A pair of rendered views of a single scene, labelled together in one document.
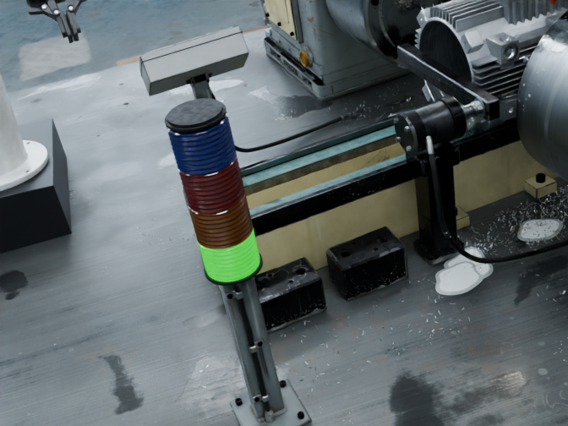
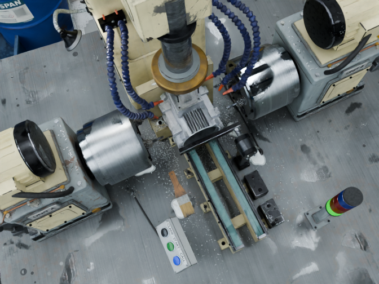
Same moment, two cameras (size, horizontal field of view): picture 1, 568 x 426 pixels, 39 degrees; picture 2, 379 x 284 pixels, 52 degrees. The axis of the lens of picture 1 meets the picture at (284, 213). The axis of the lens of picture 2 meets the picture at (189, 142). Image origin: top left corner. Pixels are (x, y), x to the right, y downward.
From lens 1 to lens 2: 1.46 m
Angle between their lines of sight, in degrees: 59
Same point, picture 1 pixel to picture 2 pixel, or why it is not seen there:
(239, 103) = (97, 252)
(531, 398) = (311, 144)
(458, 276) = (256, 157)
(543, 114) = (268, 109)
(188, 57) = (184, 243)
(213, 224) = not seen: hidden behind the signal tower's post
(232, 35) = (172, 222)
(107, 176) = not seen: outside the picture
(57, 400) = not seen: outside the picture
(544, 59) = (260, 100)
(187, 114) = (355, 198)
